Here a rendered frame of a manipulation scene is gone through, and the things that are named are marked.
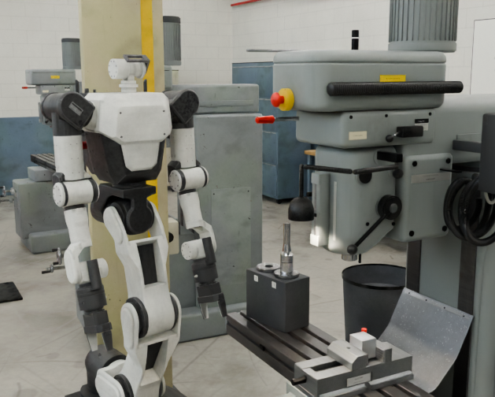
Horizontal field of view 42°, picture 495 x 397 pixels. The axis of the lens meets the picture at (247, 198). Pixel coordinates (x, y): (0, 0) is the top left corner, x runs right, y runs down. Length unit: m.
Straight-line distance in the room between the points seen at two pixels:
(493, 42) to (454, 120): 5.16
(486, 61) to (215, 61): 5.71
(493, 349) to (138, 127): 1.34
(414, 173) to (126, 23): 1.93
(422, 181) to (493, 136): 0.26
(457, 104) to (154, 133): 0.97
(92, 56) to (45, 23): 7.42
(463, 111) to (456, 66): 5.44
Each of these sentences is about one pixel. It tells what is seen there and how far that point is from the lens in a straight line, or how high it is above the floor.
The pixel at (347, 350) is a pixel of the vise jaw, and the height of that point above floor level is 1.04.
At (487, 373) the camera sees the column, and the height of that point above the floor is 0.90.
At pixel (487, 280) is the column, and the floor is 1.20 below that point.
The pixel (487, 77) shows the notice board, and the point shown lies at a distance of 7.20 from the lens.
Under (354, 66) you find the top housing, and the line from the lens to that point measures 1.76.
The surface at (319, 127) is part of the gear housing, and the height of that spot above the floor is 1.68.
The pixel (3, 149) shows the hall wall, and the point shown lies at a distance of 10.67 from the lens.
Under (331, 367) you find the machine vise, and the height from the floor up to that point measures 0.99.
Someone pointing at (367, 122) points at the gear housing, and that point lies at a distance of 1.80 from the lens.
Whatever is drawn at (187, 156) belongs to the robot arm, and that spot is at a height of 1.54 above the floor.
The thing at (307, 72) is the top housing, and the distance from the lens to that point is 1.72.
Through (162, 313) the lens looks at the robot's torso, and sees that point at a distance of 2.27.
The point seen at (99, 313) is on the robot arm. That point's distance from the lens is 2.16.
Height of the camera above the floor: 1.83
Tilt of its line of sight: 11 degrees down
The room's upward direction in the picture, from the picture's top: straight up
